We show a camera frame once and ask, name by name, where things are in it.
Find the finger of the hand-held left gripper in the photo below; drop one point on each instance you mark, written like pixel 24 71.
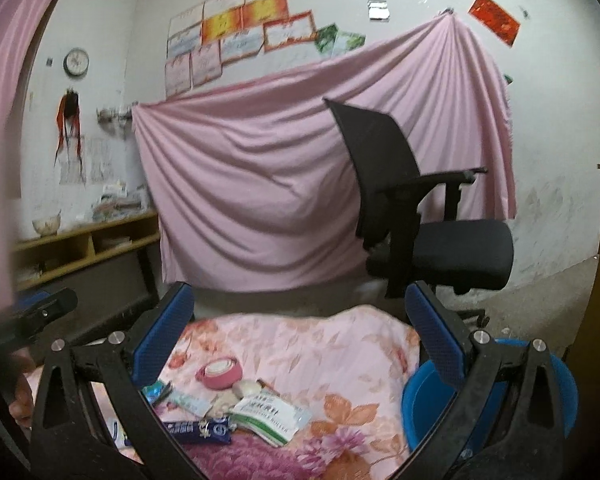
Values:
pixel 47 310

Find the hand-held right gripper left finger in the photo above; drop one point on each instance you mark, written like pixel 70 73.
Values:
pixel 162 332

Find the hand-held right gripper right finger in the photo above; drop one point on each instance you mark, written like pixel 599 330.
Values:
pixel 434 332

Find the pink round case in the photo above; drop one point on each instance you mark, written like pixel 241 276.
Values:
pixel 220 372

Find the blue plastic basin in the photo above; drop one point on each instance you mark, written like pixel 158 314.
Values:
pixel 422 412

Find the dark blue snack wrapper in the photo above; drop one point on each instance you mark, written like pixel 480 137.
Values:
pixel 200 431

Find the white green packet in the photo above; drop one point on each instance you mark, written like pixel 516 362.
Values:
pixel 270 415

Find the person's left hand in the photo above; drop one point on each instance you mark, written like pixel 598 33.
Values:
pixel 22 392

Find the teal wrapper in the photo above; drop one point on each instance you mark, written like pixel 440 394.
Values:
pixel 155 392

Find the long white packet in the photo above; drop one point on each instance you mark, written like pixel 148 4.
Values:
pixel 187 402

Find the wooden shelf desk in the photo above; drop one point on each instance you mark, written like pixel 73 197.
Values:
pixel 80 241

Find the white bowl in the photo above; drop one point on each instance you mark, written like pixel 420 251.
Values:
pixel 46 225

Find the black office chair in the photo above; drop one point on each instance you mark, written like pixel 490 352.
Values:
pixel 460 250

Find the beige crumpled paper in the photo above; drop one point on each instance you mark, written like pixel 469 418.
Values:
pixel 224 404

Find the white soap bar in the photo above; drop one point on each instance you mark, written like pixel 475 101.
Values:
pixel 247 389

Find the white blue packet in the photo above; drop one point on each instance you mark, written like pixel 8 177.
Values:
pixel 119 430

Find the stack of papers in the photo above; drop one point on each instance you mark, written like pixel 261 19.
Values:
pixel 120 205

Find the floral pink blanket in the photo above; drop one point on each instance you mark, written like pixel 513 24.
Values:
pixel 305 340

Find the pink hanging bed sheet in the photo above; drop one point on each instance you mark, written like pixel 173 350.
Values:
pixel 255 185

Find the red tassel decoration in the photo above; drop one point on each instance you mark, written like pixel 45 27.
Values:
pixel 69 115

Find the pink curtain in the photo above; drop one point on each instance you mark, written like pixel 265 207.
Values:
pixel 0 110

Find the green photo print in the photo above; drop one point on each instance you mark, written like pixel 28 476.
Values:
pixel 351 42
pixel 326 38

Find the red paper poster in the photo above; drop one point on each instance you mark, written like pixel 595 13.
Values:
pixel 495 19

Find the faded wall paper sheets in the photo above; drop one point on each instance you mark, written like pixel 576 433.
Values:
pixel 77 162

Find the wall hook rack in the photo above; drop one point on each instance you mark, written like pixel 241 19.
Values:
pixel 115 116

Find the round wall clock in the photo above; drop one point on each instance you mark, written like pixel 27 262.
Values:
pixel 76 62

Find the green wall decoration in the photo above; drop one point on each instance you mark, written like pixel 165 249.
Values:
pixel 507 79

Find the group of wall certificates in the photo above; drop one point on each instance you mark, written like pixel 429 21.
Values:
pixel 230 45

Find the small wall photo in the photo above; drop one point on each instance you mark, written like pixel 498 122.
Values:
pixel 378 9

